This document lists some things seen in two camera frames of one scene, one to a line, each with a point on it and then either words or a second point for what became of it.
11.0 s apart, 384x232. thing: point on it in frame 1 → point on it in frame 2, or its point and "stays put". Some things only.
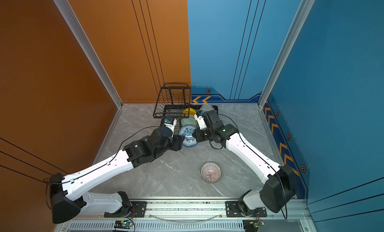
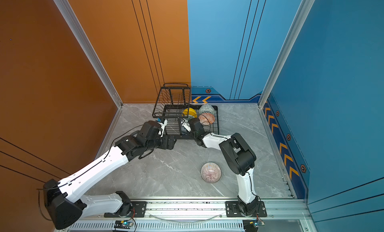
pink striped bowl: x=211 y=172 stays put
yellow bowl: x=192 y=111 stays put
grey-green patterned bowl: x=206 y=107 stays put
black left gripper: x=178 y=142 → x=166 y=145
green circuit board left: x=125 y=224 stays put
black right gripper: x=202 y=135 → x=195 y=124
